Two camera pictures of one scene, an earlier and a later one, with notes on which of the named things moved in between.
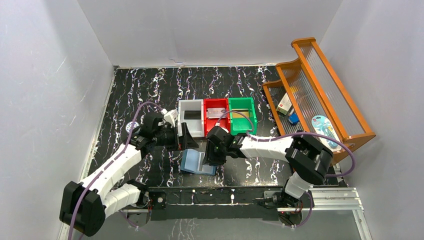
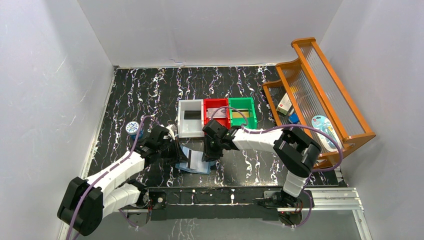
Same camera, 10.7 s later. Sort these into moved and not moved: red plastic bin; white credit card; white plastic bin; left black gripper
Moved: left black gripper
Not moved: white plastic bin; white credit card; red plastic bin
